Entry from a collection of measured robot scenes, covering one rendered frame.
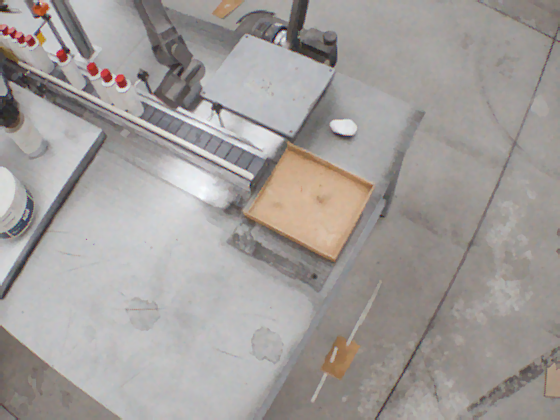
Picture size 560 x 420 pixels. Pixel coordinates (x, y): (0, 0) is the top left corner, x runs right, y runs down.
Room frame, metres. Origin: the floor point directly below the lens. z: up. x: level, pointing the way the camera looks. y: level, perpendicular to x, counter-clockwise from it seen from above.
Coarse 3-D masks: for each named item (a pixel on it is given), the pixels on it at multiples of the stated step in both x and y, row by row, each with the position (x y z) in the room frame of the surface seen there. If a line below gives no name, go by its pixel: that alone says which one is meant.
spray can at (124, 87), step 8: (120, 80) 1.06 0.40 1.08; (128, 80) 1.09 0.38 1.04; (120, 88) 1.06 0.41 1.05; (128, 88) 1.06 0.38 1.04; (120, 96) 1.06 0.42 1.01; (128, 96) 1.05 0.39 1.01; (136, 96) 1.07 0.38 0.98; (128, 104) 1.05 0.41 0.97; (136, 104) 1.05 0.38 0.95; (136, 112) 1.05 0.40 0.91
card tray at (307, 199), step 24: (288, 144) 0.85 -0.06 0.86; (288, 168) 0.78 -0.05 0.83; (312, 168) 0.76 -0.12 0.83; (336, 168) 0.74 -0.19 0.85; (264, 192) 0.71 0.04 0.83; (288, 192) 0.70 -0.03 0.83; (312, 192) 0.68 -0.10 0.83; (336, 192) 0.67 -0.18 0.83; (360, 192) 0.66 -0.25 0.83; (264, 216) 0.64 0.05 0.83; (288, 216) 0.62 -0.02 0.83; (312, 216) 0.61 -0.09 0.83; (336, 216) 0.60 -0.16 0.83; (312, 240) 0.54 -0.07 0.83; (336, 240) 0.52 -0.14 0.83
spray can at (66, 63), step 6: (60, 54) 1.24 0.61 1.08; (66, 54) 1.25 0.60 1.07; (60, 60) 1.24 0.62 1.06; (66, 60) 1.24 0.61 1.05; (72, 60) 1.25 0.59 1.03; (60, 66) 1.23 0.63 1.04; (66, 66) 1.23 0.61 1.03; (72, 66) 1.24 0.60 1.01; (66, 72) 1.23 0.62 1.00; (72, 72) 1.23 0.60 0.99; (78, 72) 1.25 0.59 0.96; (72, 78) 1.23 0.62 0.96; (78, 78) 1.23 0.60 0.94; (84, 78) 1.26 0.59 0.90; (72, 84) 1.23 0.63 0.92; (78, 84) 1.23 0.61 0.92; (84, 84) 1.24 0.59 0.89
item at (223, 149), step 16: (16, 64) 1.45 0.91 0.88; (64, 80) 1.30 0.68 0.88; (80, 96) 1.20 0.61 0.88; (96, 96) 1.18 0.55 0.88; (112, 112) 1.10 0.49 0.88; (128, 112) 1.08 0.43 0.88; (144, 112) 1.06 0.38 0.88; (160, 112) 1.05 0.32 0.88; (144, 128) 1.00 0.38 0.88; (160, 128) 0.99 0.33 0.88; (176, 128) 0.97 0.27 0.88; (192, 128) 0.96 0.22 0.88; (176, 144) 0.92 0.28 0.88; (192, 144) 0.90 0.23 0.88; (208, 144) 0.89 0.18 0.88; (224, 144) 0.88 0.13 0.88; (208, 160) 0.84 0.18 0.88; (240, 160) 0.81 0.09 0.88; (256, 160) 0.80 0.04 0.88; (240, 176) 0.77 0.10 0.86
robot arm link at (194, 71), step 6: (192, 60) 0.87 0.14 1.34; (198, 60) 0.87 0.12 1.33; (186, 66) 0.85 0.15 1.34; (192, 66) 0.85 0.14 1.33; (198, 66) 0.85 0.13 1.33; (180, 72) 0.86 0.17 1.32; (186, 72) 0.84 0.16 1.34; (192, 72) 0.84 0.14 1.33; (198, 72) 0.84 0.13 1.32; (204, 72) 0.85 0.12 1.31; (180, 78) 0.82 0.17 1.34; (186, 78) 0.82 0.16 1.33; (192, 78) 0.83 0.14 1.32; (198, 78) 0.83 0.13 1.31; (192, 84) 0.81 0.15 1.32
